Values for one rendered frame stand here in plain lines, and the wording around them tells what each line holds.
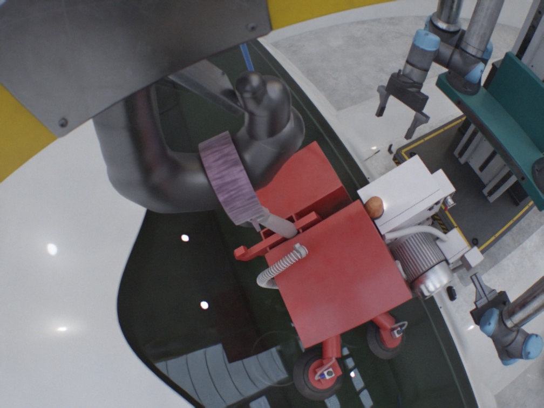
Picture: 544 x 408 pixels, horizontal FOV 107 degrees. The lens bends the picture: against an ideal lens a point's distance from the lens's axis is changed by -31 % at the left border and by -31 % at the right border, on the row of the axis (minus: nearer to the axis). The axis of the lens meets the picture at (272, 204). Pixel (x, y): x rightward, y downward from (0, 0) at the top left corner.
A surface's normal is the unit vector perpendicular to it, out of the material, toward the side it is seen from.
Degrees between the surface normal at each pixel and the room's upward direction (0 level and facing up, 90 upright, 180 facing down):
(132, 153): 86
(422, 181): 17
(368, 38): 0
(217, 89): 63
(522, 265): 0
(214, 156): 3
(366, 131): 12
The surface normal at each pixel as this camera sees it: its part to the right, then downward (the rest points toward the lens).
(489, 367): 0.07, 0.09
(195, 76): 0.75, -0.54
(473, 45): -0.70, 0.50
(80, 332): 0.18, -0.49
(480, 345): -0.06, -0.18
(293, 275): -0.45, -0.24
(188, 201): 0.54, 0.58
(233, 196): 0.25, 0.50
